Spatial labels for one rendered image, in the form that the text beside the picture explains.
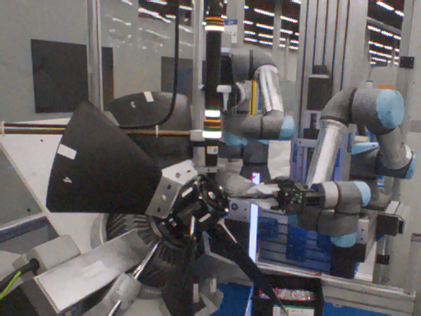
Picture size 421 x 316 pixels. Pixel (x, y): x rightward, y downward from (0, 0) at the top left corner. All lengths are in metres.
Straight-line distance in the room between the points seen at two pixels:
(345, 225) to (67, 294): 0.77
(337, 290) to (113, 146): 0.89
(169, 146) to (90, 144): 0.28
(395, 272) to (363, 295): 1.54
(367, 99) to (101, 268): 0.90
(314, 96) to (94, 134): 1.20
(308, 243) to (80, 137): 1.25
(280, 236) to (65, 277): 1.23
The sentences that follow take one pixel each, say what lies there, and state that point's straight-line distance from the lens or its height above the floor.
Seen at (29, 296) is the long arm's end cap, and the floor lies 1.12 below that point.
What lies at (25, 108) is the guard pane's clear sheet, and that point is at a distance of 1.61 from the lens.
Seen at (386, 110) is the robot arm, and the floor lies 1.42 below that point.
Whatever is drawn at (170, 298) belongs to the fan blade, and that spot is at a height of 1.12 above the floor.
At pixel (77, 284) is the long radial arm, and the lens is 0.88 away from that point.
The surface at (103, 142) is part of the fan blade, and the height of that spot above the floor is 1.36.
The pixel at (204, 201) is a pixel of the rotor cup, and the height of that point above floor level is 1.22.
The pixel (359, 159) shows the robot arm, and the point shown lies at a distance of 1.78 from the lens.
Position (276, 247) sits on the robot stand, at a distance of 1.97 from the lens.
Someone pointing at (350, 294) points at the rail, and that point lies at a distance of 1.49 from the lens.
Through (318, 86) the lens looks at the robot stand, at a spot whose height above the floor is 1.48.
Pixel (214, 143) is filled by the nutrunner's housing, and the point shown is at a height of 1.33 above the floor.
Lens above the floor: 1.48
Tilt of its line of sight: 14 degrees down
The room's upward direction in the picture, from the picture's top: 3 degrees clockwise
